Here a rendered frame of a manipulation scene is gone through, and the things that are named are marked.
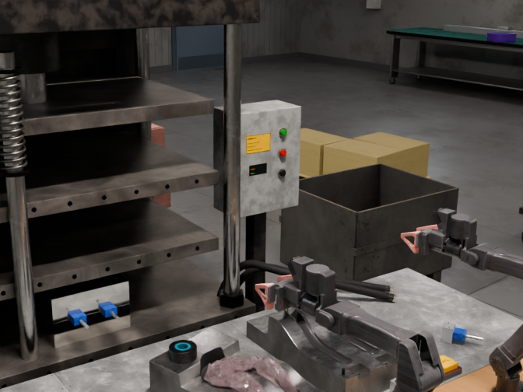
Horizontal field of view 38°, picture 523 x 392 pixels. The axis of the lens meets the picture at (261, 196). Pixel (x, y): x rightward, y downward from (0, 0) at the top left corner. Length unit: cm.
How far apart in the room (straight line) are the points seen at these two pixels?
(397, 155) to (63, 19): 459
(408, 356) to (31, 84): 155
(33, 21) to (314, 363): 126
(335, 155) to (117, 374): 439
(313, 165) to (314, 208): 211
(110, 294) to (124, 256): 13
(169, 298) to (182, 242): 27
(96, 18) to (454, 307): 161
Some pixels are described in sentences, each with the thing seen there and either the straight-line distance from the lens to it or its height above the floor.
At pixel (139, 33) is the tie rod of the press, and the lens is 316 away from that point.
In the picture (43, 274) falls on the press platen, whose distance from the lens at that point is 253.
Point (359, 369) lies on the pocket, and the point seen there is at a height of 87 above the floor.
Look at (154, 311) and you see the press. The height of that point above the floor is 78.
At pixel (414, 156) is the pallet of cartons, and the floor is 37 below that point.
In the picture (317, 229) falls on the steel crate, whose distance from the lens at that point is 464.
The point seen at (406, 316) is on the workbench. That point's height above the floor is 80.
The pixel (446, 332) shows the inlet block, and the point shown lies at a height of 84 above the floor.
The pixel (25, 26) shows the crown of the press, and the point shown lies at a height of 183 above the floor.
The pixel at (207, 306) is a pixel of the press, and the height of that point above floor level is 79.
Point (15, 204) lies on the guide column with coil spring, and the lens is 237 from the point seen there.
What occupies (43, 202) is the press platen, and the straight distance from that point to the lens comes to 244.
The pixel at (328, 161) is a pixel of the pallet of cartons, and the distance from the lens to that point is 659.
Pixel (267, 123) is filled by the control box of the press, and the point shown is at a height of 142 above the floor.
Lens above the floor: 203
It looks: 18 degrees down
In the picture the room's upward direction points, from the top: 1 degrees clockwise
